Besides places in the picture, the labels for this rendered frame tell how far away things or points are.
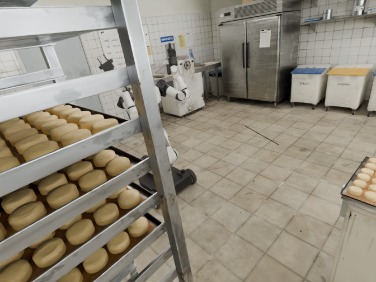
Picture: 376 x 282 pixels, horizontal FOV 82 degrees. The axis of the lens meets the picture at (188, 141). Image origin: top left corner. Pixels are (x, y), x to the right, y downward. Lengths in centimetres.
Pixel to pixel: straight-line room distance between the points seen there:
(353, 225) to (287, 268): 79
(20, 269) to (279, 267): 175
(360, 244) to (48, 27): 143
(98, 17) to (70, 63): 430
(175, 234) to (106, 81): 37
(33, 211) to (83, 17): 31
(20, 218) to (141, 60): 31
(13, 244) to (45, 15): 31
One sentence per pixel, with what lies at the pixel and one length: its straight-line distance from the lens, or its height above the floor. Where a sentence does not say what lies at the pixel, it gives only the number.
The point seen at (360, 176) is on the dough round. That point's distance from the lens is 135.
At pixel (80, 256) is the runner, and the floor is 132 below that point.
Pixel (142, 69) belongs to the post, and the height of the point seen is 160.
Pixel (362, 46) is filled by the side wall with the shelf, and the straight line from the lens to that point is 522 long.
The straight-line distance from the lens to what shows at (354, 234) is 140.
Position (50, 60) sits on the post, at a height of 163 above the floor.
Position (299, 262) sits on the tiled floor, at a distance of 206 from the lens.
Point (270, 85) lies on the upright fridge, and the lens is 486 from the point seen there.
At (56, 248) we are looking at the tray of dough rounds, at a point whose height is 133.
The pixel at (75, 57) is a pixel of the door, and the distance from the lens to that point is 471.
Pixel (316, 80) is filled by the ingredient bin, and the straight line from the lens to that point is 480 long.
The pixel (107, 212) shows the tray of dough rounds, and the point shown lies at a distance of 51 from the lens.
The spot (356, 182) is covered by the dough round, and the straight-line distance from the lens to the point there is 130.
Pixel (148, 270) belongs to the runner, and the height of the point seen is 115.
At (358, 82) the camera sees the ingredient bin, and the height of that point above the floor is 57.
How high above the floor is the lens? 164
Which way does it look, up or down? 26 degrees down
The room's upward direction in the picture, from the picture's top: 8 degrees counter-clockwise
